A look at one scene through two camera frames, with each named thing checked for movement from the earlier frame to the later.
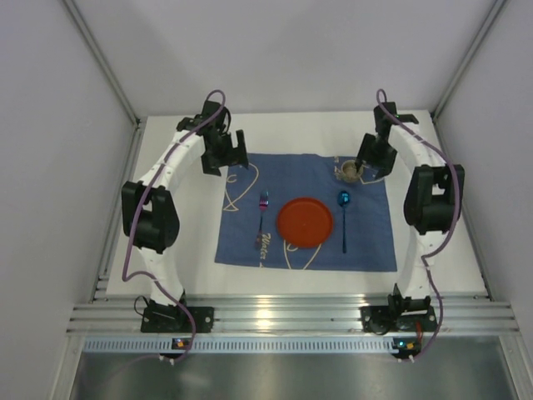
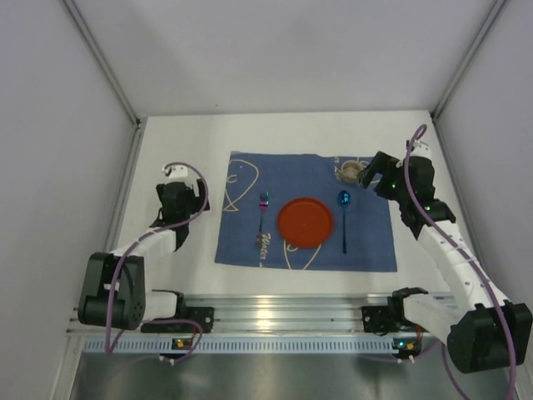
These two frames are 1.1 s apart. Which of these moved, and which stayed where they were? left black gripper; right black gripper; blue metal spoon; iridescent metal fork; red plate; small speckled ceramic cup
Moved: right black gripper; left black gripper
Stayed: small speckled ceramic cup; red plate; iridescent metal fork; blue metal spoon
